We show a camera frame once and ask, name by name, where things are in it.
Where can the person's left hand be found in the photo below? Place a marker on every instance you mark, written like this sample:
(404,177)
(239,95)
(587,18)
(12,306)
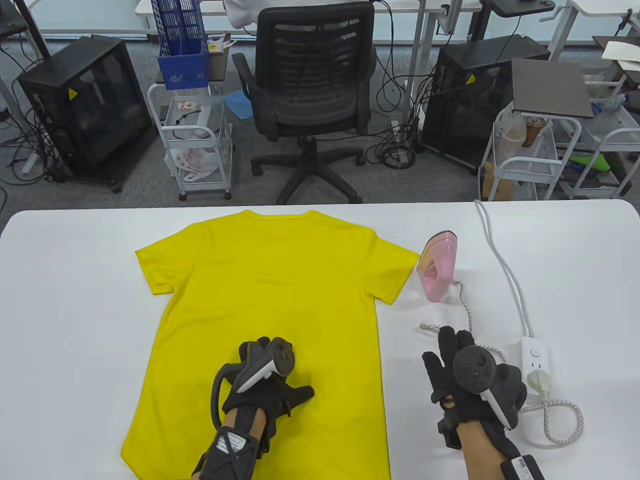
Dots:
(280,395)

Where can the person's right hand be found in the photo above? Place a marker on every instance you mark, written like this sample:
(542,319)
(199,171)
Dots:
(442,380)

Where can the pink electric iron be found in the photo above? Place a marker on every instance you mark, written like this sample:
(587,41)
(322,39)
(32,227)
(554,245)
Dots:
(440,270)

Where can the yellow t-shirt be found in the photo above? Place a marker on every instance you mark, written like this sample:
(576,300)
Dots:
(260,280)

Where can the person's left forearm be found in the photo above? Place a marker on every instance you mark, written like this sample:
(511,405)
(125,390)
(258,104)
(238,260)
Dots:
(258,425)

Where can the person's right forearm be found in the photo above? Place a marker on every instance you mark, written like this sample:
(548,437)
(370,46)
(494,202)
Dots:
(480,450)

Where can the black white hand controller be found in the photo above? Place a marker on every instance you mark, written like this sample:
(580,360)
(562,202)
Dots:
(280,355)
(472,367)

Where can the brown cardboard box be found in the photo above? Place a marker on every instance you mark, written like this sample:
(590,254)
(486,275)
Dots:
(500,187)

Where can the white table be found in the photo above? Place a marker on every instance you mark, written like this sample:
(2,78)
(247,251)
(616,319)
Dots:
(75,300)

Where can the translucent white container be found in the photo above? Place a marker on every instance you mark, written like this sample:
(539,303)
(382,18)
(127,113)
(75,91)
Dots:
(510,140)

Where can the white red plastic bag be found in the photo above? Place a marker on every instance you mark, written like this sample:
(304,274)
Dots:
(192,160)

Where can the white floor power strip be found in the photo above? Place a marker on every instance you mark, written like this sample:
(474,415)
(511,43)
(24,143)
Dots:
(397,130)

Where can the brown coffee cup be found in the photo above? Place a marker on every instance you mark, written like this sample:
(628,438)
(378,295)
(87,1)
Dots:
(532,132)

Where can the green plastic object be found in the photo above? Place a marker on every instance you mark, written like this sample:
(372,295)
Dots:
(592,162)

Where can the black computer case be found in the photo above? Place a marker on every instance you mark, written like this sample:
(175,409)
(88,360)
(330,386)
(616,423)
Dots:
(85,110)
(465,110)

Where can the blue plastic sheet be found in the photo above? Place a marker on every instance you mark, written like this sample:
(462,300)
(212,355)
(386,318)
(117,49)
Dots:
(237,105)

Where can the black mesh office chair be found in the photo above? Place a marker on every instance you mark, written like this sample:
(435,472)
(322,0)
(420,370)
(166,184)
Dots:
(310,100)

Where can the small pink white packet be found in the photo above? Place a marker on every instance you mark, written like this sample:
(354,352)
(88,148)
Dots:
(187,105)

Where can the blue file rack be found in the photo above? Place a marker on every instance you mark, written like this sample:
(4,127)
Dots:
(182,72)

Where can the black desk stand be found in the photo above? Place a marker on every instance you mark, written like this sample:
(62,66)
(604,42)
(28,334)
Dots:
(480,20)

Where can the beige paper folder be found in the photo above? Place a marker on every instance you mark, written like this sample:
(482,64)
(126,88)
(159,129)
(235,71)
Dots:
(620,50)

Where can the white crank desk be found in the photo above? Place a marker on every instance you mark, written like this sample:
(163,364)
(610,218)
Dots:
(600,5)

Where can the black caged wrist camera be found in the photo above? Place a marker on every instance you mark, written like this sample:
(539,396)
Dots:
(230,445)

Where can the black box wrist camera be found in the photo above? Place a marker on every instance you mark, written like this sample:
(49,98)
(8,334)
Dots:
(522,470)

